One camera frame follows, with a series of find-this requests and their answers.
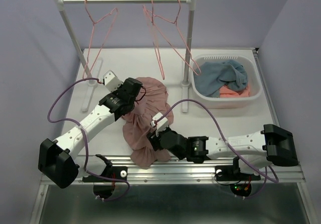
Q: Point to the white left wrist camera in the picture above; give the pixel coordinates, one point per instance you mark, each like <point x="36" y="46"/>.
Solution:
<point x="110" y="81"/>

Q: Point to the salmon orange skirt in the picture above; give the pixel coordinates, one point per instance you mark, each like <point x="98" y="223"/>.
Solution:
<point x="225" y="92"/>

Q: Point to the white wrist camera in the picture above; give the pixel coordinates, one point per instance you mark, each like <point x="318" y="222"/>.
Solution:
<point x="159" y="122"/>
<point x="110" y="81"/>

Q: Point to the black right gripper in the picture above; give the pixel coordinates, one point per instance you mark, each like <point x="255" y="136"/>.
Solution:
<point x="155" y="139"/>

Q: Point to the pink wire hanger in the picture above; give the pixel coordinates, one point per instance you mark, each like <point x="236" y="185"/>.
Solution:
<point x="186" y="40"/>
<point x="89" y="66"/>
<point x="150" y="23"/>

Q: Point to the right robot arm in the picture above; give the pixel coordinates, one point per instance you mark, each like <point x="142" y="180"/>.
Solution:
<point x="251" y="152"/>

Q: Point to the aluminium mounting rail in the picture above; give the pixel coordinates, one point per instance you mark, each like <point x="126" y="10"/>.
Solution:
<point x="177" y="171"/>

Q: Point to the blue denim skirt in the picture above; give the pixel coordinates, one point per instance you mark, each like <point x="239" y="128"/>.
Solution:
<point x="217" y="74"/>

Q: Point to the empty pink wire hanger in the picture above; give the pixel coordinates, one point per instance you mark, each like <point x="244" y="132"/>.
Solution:
<point x="89" y="66"/>

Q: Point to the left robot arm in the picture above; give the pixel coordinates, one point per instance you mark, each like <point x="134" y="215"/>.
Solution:
<point x="57" y="158"/>

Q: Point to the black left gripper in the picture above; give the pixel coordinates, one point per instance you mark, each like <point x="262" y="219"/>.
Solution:
<point x="117" y="90"/>

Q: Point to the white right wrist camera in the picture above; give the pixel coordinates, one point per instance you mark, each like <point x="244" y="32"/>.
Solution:
<point x="159" y="122"/>

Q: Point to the white plastic basket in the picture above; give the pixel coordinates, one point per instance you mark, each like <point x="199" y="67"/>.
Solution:
<point x="255" y="86"/>

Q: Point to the dusty pink ruffled dress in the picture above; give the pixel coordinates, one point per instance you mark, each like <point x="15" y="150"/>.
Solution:
<point x="151" y="100"/>

